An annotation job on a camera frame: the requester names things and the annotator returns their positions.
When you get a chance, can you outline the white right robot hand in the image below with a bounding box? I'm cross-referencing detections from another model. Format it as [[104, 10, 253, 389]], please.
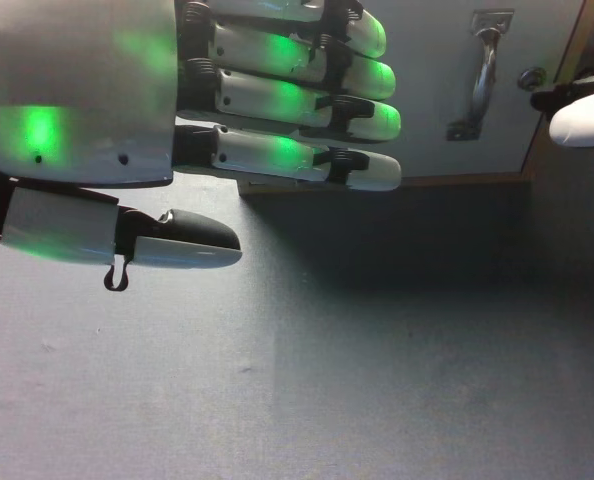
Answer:
[[530, 73, 594, 149]]

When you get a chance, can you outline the metal door handle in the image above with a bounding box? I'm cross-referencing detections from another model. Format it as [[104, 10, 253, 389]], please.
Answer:
[[445, 7, 516, 142]]

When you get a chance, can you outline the round metal door lock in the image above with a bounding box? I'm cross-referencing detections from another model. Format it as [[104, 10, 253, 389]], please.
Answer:
[[516, 66, 548, 92]]

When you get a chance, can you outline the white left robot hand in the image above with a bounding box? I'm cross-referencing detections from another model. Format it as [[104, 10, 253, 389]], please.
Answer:
[[0, 0, 403, 293]]

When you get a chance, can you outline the grey table cloth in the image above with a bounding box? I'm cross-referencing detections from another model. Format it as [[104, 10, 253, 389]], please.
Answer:
[[0, 169, 594, 480]]

